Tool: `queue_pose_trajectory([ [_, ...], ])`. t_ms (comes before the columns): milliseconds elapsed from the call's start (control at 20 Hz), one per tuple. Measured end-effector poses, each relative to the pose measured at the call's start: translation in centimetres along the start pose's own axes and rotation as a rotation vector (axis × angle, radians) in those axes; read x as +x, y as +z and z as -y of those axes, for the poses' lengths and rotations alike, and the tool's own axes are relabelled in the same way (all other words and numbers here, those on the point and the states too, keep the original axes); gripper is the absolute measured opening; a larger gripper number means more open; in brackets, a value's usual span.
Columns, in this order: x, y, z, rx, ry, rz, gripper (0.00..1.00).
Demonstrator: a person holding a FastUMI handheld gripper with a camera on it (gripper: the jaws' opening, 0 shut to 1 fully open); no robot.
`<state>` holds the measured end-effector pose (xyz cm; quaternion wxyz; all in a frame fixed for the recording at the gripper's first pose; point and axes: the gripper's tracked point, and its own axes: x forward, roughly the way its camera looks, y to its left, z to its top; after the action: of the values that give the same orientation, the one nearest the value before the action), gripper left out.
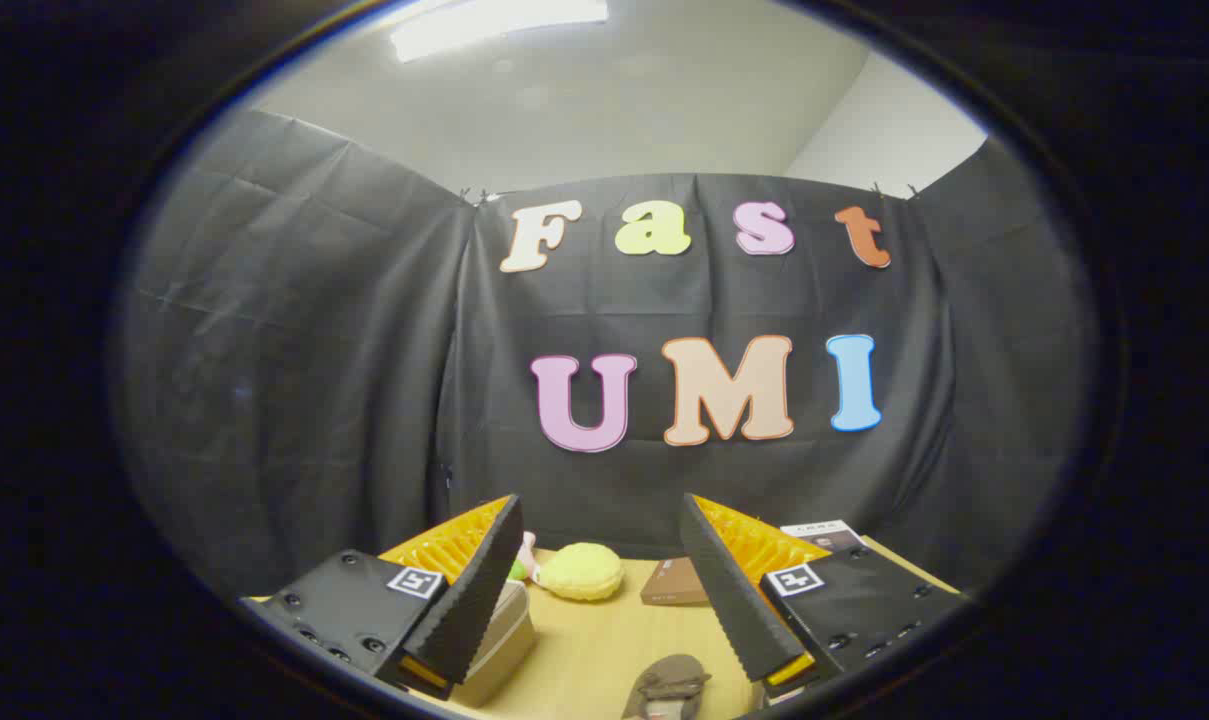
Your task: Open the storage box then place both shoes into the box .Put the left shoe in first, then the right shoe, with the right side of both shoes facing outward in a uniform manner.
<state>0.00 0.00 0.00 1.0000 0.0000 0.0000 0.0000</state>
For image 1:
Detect yellow round plush toy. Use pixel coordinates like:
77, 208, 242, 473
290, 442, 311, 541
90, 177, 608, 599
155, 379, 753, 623
534, 542, 625, 602

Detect brown fuzzy shoe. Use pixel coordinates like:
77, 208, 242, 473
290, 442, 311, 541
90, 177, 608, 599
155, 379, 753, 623
621, 654, 713, 720

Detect beige fabric storage box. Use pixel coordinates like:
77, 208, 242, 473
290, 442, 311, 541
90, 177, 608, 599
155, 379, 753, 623
451, 578, 537, 709

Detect white book with portrait cover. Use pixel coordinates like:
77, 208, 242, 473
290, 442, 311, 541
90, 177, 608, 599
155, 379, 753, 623
781, 519, 865, 554

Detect brown book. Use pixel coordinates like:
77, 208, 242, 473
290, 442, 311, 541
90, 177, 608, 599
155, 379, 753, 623
641, 556, 710, 607

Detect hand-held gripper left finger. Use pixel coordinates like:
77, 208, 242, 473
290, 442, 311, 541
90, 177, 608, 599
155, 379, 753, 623
239, 493, 525, 701

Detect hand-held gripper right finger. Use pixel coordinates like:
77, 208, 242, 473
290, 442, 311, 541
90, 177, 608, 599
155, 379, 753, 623
679, 492, 965, 699

